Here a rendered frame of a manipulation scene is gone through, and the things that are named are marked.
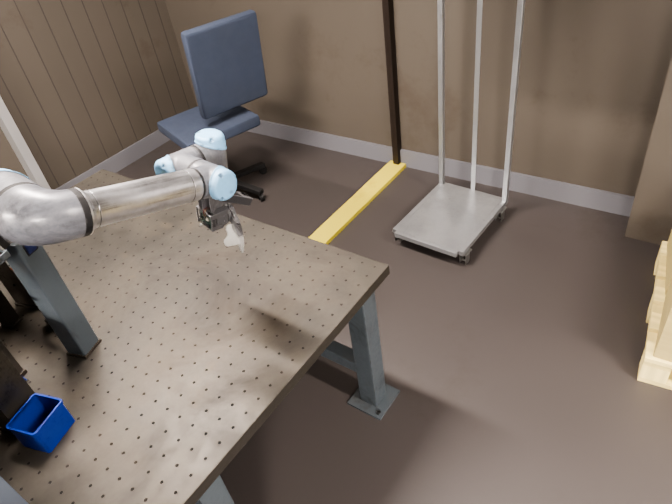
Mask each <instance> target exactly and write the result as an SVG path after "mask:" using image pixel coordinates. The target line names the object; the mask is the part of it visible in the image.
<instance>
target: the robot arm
mask: <svg viewBox="0 0 672 504"><path fill-rule="evenodd" d="M194 141H195V144H193V145H191V146H189V147H187V148H184V149H182V150H179V151H177V152H175V153H172V154H170V155H166V156H165V157H163V158H161V159H159V160H157V161H156V162H155V165H154V170H155V174H156V176H152V177H147V178H142V179H138V180H133V181H128V182H124V183H119V184H114V185H110V186H105V187H100V188H96V189H91V190H86V191H82V190H80V189H79V188H76V187H75V188H70V189H64V190H54V189H47V188H43V187H42V186H40V185H38V184H36V183H35V182H33V181H31V180H30V179H29V178H28V177H27V176H25V175H23V174H21V173H19V172H16V171H12V170H9V169H3V168H0V251H3V250H5V249H6V248H7V247H8V246H9V245H10V244H11V243H12V242H14V243H16V244H20V245H26V246H43V245H51V244H57V243H62V242H66V241H71V240H75V239H79V238H82V237H86V236H89V235H92V233H93V232H94V230H95V228H98V227H102V226H106V225H109V224H113V223H117V222H121V221H124V220H128V219H132V218H135V217H139V216H143V215H146V214H150V213H154V212H157V211H161V210H165V209H169V208H172V207H176V206H180V205H183V204H187V203H191V202H194V201H198V204H199V205H197V206H196V211H197V218H198V222H199V221H201V224H200V227H201V226H206V227H207V228H209V229H210V230H211V231H212V232H214V231H216V230H220V229H222V228H224V225H226V224H228V222H231V224H228V225H227V226H226V231H227V236H226V238H225V239H224V244H225V246H233V245H238V247H239V249H240V251H241V253H243V252H244V237H243V230H242V226H241V223H240V220H239V218H238V216H237V215H236V212H235V209H234V207H233V205H232V204H231V203H235V204H240V205H247V206H250V205H251V202H252V200H253V199H252V198H251V197H250V196H248V195H247V194H246V193H245V192H238V191H236V189H237V178H236V176H235V174H234V173H233V172H232V171H230V170H228V161H227V152H226V149H227V146H226V142H225V137H224V134H223V133H222V132H221V131H219V130H217V129H211V128H209V129H202V130H200V131H198V132H197V133H196V134H195V140H194ZM198 210H199V213H200V214H199V213H198ZM199 215H200V217H199Z"/></svg>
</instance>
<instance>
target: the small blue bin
mask: <svg viewBox="0 0 672 504"><path fill-rule="evenodd" d="M74 422H75V419H74V418H73V416H72V415H71V414H70V412H69V411H68V410H67V408H66V407H65V406H64V404H63V401H62V399H60V398H56V397H51V396H47V395H43V394H38V393H34V394H33V395H31V397H30V398H29V399H28V400H27V401H26V402H25V404H24V405H23V406H22V407H21V408H20V409H19V411H18V412H17V413H16V414H15V415H14V416H13V418H12V419H11V420H10V421H9V422H8V423H7V425H6V429H7V430H8V431H11V432H12V433H13V434H14V435H15V437H16V438H17V439H18V440H19V441H20V442H21V443H22V444H23V445H24V446H25V447H28V448H31V449H35V450H39V451H42V452H46V453H51V452H52V451H53V450H54V448H55V447H56V446H57V444H58V443H59V442H60V440H61V439H62V438H63V436H64V435H65V434H66V432H67V431H68V430H69V428H70V427H71V426H72V424H73V423H74Z"/></svg>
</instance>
